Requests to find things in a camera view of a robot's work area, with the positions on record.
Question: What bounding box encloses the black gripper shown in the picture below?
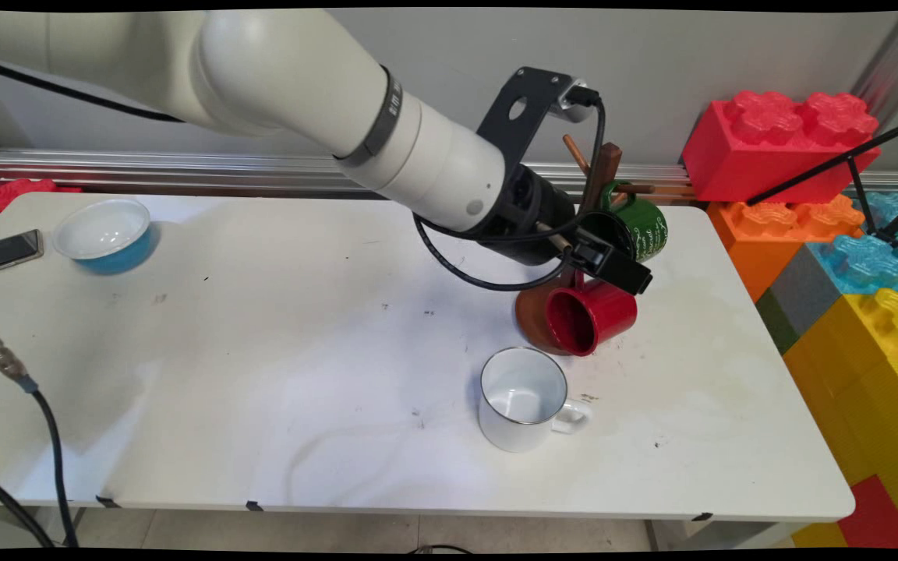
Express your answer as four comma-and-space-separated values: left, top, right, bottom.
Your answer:
479, 165, 653, 296

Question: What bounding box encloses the green enamel mug white script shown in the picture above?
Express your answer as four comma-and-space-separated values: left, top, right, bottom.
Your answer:
580, 181, 669, 266

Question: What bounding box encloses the red enamel mug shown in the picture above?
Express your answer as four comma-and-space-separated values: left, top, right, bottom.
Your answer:
546, 269, 638, 357

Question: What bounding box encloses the brown wooden mug tree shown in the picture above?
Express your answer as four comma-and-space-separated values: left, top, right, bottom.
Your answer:
516, 135, 656, 356

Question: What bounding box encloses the big orange toy block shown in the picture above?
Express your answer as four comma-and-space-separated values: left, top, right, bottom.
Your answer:
706, 196, 864, 303

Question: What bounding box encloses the dark green toy block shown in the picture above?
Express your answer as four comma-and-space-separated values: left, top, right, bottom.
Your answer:
755, 290, 799, 356

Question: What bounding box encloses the big grey toy block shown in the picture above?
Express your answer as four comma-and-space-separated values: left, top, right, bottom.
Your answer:
769, 245, 843, 340

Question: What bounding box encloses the big red toy block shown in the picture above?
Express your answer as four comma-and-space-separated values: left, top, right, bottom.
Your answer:
681, 92, 881, 206

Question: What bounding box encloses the big blue toy block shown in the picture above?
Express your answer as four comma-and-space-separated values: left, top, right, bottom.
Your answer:
806, 192, 898, 297

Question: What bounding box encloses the black tripod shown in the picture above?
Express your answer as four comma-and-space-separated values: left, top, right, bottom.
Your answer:
745, 115, 898, 250

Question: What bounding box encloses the big yellow toy block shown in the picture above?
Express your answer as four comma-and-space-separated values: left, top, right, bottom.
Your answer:
783, 290, 898, 546

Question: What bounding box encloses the flat red toy block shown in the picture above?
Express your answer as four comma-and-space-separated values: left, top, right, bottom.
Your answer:
836, 475, 898, 550

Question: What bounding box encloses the blue bowl white inside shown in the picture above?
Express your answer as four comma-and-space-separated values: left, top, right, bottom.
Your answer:
53, 197, 160, 275

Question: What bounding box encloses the low red toy block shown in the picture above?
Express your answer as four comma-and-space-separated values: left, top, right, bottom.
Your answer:
0, 178, 83, 225

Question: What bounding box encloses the dark smartphone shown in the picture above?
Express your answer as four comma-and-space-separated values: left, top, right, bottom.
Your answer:
0, 229, 45, 279

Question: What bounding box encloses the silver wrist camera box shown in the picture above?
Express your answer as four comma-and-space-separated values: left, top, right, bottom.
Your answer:
560, 78, 599, 122

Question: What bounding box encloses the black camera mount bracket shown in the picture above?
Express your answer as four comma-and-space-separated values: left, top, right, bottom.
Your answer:
477, 67, 576, 182

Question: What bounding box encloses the aluminium rail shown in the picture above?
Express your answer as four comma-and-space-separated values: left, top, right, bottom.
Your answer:
0, 150, 898, 205

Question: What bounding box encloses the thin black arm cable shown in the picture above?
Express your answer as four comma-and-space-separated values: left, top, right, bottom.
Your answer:
0, 53, 185, 124

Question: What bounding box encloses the thick black cable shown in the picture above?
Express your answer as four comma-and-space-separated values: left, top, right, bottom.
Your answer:
0, 450, 57, 548

